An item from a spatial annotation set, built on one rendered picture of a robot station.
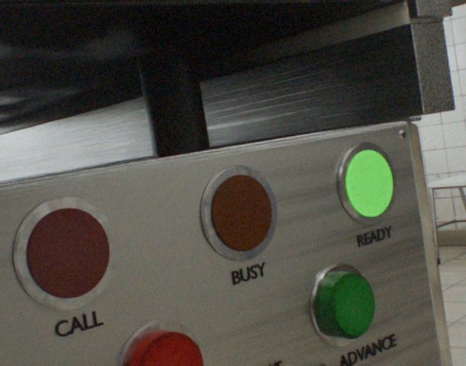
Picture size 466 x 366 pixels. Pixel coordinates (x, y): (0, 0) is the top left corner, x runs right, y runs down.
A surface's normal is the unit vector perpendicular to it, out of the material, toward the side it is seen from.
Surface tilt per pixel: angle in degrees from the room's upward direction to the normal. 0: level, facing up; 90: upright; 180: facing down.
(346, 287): 90
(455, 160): 90
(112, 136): 90
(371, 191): 90
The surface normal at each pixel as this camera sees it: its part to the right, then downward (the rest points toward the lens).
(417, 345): 0.61, -0.05
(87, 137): -0.77, 0.15
